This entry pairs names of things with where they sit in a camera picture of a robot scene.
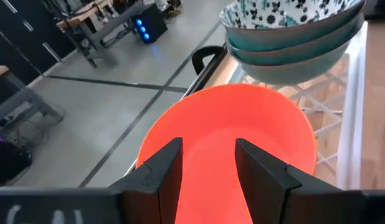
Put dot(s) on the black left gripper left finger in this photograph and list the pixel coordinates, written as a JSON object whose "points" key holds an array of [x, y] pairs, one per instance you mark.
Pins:
{"points": [[161, 186]]}

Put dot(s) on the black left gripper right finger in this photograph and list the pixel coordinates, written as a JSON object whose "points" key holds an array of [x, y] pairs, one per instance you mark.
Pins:
{"points": [[261, 183]]}

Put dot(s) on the orange plastic mini bowl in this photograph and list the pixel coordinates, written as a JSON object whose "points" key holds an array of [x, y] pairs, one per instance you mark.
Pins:
{"points": [[217, 118]]}

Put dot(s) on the patterned teal ceramic mini bowl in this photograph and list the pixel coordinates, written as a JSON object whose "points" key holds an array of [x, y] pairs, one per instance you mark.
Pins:
{"points": [[289, 73], [292, 55], [273, 12]]}

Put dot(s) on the black device with light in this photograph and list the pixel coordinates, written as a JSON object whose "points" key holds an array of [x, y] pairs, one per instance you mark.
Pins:
{"points": [[8, 161]]}

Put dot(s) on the black computer blue lights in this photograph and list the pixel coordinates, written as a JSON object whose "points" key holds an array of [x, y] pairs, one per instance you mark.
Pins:
{"points": [[155, 25]]}

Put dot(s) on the black aluminium table frame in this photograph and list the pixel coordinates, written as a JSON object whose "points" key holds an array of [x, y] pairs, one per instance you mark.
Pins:
{"points": [[208, 73]]}

